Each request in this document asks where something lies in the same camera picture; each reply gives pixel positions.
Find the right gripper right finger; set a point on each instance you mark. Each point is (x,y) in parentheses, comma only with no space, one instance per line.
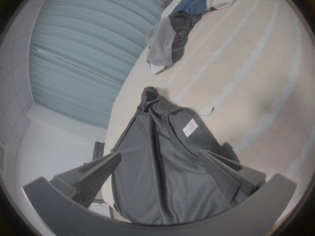
(231,178)

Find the bed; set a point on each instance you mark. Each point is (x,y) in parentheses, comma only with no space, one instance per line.
(246,70)

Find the blue-green curtain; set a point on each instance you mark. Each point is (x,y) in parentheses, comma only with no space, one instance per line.
(73,90)
(98,21)

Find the black T-shirt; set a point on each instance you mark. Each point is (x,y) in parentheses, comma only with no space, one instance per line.
(152,168)

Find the pile of clothes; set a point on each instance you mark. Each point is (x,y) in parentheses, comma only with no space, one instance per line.
(160,43)

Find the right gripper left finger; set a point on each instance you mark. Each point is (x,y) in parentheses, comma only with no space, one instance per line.
(93,178)

